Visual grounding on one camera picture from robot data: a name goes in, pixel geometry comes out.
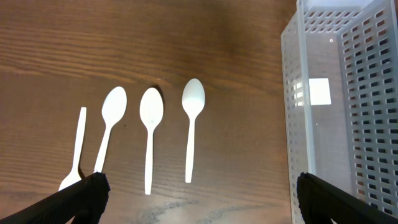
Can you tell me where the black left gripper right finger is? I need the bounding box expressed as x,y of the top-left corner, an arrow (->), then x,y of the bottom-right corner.
297,172 -> 397,224

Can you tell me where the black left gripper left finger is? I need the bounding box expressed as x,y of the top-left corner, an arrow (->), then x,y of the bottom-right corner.
1,172 -> 110,224

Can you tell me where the white plastic spoon far left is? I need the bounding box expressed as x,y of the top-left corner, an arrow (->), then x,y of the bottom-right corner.
58,107 -> 86,191

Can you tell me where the white label sticker in basket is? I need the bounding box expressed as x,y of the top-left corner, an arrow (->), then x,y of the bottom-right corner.
309,78 -> 331,106

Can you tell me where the clear perforated plastic basket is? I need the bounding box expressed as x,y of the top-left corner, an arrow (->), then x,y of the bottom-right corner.
280,0 -> 397,223

